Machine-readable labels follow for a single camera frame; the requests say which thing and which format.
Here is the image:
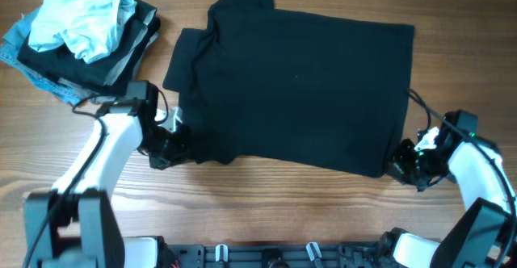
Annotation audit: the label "black t-shirt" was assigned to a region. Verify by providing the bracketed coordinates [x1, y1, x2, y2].
[163, 0, 414, 178]

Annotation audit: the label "folded black garment in stack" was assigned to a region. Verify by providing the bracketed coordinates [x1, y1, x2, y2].
[17, 0, 161, 95]

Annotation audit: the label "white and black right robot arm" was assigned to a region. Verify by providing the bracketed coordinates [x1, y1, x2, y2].
[375, 110, 516, 267]

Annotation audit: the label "light blue crumpled garment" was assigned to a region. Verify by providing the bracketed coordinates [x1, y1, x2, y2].
[28, 0, 137, 64]

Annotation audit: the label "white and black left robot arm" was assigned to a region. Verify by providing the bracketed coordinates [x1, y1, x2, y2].
[23, 81, 190, 267]

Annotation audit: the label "folded grey garment in stack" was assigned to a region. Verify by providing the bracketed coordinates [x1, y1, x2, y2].
[53, 33, 158, 106]

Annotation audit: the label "folded blue denim jeans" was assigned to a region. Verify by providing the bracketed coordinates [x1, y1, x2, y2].
[0, 11, 88, 107]

